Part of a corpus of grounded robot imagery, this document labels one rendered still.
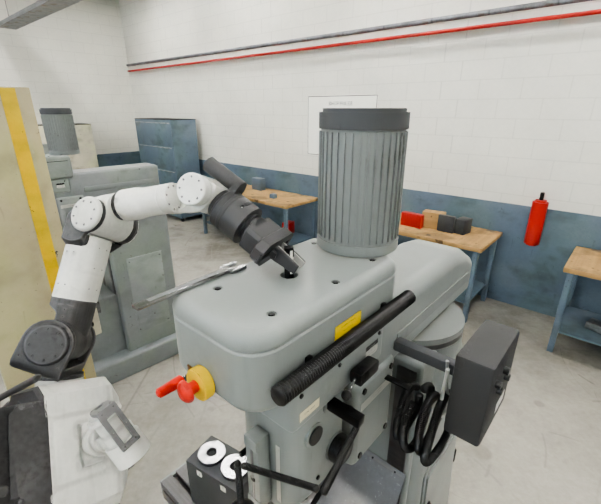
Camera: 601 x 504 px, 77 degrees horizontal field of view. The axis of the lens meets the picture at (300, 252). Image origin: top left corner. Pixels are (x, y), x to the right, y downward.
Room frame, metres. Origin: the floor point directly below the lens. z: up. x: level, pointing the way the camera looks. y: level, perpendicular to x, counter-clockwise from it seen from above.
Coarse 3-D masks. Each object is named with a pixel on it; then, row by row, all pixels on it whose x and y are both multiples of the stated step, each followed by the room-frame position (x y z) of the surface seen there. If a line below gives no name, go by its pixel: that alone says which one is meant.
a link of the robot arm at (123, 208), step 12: (120, 192) 0.83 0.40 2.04; (132, 192) 0.82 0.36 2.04; (144, 192) 0.81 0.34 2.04; (108, 204) 0.81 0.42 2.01; (120, 204) 0.81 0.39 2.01; (132, 204) 0.80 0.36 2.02; (144, 204) 0.80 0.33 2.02; (156, 204) 0.79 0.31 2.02; (108, 216) 0.80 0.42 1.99; (120, 216) 0.81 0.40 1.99; (132, 216) 0.81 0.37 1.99; (144, 216) 0.82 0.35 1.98; (108, 228) 0.80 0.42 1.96; (120, 228) 0.83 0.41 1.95; (132, 228) 0.86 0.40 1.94; (120, 240) 0.85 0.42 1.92
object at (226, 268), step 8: (224, 264) 0.75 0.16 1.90; (232, 264) 0.75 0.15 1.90; (216, 272) 0.71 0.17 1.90; (224, 272) 0.71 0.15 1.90; (232, 272) 0.72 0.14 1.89; (192, 280) 0.67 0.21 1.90; (200, 280) 0.67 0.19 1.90; (208, 280) 0.68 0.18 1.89; (176, 288) 0.63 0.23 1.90; (184, 288) 0.64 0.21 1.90; (152, 296) 0.60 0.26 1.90; (160, 296) 0.60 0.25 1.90; (168, 296) 0.61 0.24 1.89; (136, 304) 0.57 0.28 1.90; (144, 304) 0.57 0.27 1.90; (152, 304) 0.58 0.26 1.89
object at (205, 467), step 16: (208, 448) 0.95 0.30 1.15; (224, 448) 0.95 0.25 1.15; (192, 464) 0.90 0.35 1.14; (208, 464) 0.89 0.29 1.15; (224, 464) 0.89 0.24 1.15; (192, 480) 0.90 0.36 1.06; (208, 480) 0.86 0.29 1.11; (224, 480) 0.84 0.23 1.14; (192, 496) 0.91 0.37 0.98; (208, 496) 0.87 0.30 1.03; (224, 496) 0.83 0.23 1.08
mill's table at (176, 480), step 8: (184, 464) 1.05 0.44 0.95; (176, 472) 1.02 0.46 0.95; (184, 472) 1.02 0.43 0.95; (168, 480) 0.99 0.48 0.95; (176, 480) 0.99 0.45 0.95; (184, 480) 0.99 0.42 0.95; (168, 488) 0.96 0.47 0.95; (176, 488) 0.96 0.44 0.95; (184, 488) 0.97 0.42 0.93; (168, 496) 0.96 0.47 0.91; (176, 496) 0.93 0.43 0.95; (184, 496) 0.93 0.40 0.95
